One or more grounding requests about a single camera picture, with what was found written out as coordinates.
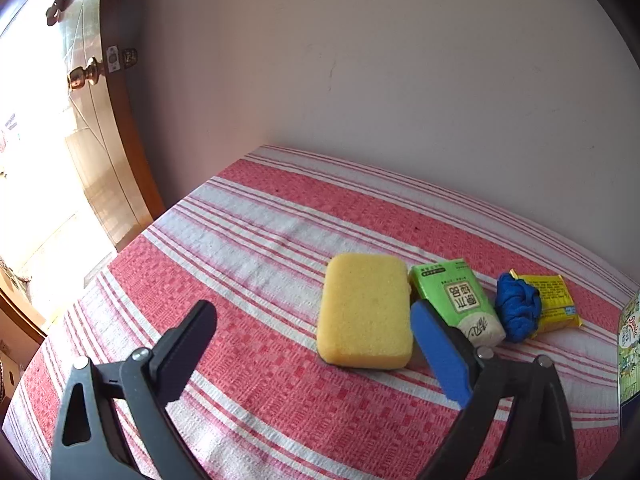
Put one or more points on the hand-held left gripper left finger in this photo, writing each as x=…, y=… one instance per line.
x=185, y=350

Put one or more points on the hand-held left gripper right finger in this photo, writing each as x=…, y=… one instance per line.
x=442, y=355

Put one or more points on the green tissue pack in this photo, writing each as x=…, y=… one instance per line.
x=460, y=295

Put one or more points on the yellow rounded sponge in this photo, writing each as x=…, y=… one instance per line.
x=365, y=310

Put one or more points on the round printed tin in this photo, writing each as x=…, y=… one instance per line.
x=629, y=350

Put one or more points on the large yellow packet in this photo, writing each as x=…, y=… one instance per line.
x=557, y=305

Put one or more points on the red white striped cloth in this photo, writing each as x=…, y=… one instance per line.
x=250, y=235

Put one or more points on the wooden door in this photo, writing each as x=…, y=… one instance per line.
x=120, y=160

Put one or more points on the brass door knob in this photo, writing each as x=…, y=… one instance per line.
x=82, y=76

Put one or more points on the metal door latch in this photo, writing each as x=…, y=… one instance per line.
x=122, y=57

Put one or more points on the brown door ornament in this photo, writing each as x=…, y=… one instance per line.
x=62, y=0

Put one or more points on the wooden door frame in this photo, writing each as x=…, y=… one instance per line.
x=22, y=310

